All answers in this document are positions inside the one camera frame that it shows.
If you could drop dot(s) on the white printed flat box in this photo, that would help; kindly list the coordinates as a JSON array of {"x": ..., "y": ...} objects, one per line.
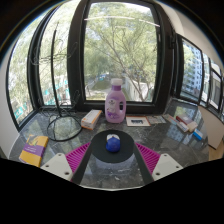
[{"x": 181, "y": 127}]

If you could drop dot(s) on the white framed card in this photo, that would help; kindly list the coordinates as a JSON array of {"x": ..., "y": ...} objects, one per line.
[{"x": 138, "y": 121}]

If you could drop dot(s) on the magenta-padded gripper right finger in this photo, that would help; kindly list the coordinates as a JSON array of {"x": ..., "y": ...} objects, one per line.
[{"x": 148, "y": 158}]

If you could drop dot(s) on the yellow and purple book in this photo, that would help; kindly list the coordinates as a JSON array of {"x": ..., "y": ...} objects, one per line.
[{"x": 34, "y": 150}]

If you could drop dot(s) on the purple detergent bottle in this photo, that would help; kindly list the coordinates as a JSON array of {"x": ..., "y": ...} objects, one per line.
[{"x": 115, "y": 106}]

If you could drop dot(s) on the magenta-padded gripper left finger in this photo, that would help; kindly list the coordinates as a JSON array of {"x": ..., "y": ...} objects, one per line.
[{"x": 77, "y": 157}]

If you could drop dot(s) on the blue box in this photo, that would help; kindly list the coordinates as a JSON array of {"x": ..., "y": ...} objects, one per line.
[{"x": 198, "y": 134}]

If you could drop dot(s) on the blue and white computer mouse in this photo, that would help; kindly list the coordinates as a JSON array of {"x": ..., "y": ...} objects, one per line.
[{"x": 113, "y": 144}]

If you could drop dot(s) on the printed paper leaflet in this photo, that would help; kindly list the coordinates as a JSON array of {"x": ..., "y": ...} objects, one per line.
[{"x": 156, "y": 119}]

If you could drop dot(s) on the white and orange carton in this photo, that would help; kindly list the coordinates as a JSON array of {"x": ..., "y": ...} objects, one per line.
[{"x": 91, "y": 119}]

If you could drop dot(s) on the black round mouse pad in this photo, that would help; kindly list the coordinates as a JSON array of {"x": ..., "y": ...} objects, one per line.
[{"x": 100, "y": 146}]

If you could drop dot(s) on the dark red box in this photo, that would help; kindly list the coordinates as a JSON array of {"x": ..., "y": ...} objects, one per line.
[{"x": 184, "y": 119}]

